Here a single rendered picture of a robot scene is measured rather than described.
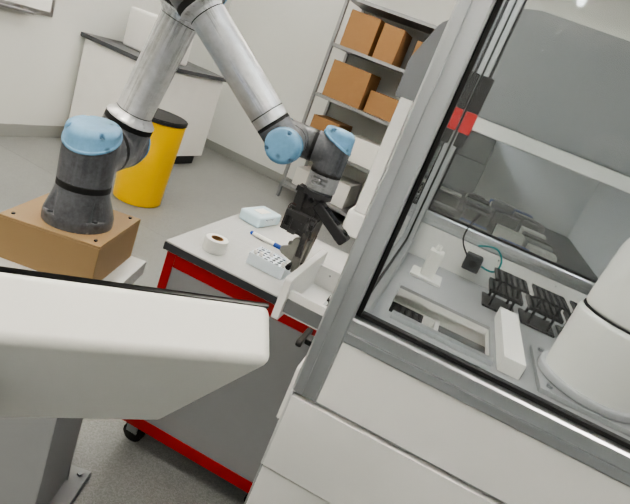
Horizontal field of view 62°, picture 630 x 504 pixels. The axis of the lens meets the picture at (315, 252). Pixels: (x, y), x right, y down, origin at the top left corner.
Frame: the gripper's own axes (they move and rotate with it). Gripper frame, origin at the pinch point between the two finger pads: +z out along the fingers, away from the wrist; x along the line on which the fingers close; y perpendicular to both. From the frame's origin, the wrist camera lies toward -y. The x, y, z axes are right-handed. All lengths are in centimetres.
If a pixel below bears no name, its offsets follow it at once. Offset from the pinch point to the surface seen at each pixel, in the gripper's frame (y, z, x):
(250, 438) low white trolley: -3, 62, -11
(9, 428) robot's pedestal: 45, 58, 33
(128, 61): 245, 7, -256
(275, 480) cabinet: -21, 12, 55
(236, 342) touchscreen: -17, -27, 88
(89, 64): 282, 23, -260
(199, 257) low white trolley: 30.4, 14.7, -10.0
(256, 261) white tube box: 17.2, 12.5, -20.9
